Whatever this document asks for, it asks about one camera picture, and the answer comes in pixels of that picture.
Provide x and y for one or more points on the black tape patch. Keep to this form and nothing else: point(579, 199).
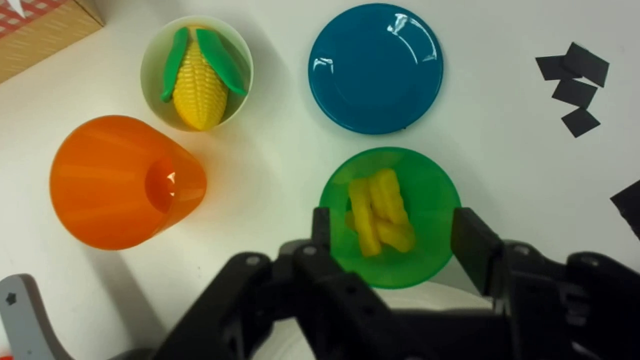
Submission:
point(630, 207)

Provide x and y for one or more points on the grey toy with star hole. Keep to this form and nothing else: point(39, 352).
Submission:
point(30, 327)

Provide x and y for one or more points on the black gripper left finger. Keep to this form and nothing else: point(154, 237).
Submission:
point(280, 312)

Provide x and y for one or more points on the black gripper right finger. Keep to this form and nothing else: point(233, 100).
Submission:
point(566, 306)

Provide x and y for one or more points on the blue round plate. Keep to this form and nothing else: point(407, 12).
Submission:
point(373, 73)

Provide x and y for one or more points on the wooden box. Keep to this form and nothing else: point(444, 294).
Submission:
point(40, 40)

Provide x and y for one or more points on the green plastic cup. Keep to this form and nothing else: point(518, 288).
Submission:
point(433, 193)

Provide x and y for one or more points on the black paper square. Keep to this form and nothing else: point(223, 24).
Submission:
point(572, 92)
point(588, 63)
point(553, 69)
point(580, 122)

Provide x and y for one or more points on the orange plastic cup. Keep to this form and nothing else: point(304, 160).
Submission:
point(113, 187)

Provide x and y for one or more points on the yellow toy corn cob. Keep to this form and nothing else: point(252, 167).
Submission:
point(201, 87)

